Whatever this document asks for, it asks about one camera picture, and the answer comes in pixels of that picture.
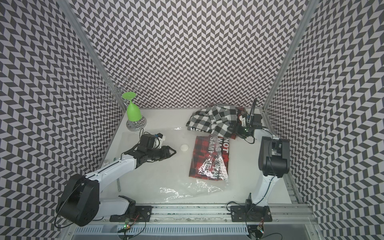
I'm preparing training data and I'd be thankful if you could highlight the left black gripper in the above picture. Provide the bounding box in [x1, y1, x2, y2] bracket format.
[147, 145, 177, 161]

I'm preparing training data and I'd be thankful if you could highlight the black white checked shirt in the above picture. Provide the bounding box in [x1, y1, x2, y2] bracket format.
[186, 105, 242, 139]

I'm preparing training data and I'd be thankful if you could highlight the clear plastic vacuum bag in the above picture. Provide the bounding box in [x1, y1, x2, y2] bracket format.
[113, 128, 230, 203]

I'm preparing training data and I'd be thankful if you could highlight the red black printed shirt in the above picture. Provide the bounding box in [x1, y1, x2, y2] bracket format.
[236, 107, 248, 127]

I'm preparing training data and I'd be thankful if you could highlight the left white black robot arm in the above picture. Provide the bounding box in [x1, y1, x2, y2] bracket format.
[56, 145, 177, 227]

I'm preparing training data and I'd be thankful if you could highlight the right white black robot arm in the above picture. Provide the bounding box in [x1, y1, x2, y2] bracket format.
[237, 115, 291, 214]

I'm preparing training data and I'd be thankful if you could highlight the white vacuum bag valve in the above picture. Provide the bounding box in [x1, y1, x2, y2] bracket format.
[180, 144, 189, 152]

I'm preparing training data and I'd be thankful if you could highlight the green plastic wine glass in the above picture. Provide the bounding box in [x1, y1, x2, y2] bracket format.
[122, 92, 143, 122]

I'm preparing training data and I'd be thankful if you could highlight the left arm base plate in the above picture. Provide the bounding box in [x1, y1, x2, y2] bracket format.
[110, 206, 153, 223]

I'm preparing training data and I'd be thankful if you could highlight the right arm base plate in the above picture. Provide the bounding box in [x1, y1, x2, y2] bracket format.
[230, 205, 273, 223]

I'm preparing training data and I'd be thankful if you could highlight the aluminium front rail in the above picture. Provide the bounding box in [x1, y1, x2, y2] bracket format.
[67, 203, 316, 226]

